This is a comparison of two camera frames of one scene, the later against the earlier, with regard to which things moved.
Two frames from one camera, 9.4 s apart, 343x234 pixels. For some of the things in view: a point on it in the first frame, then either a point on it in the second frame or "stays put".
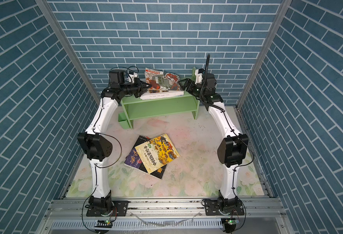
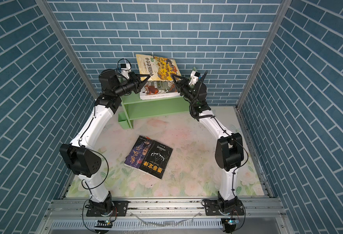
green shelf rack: (133, 108) stays put
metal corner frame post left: (49, 11) stays put
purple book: (133, 159) stays put
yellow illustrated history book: (157, 152) → (159, 68)
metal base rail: (164, 215) stays put
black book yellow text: (159, 173) → (156, 159)
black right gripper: (187, 87) → (186, 83)
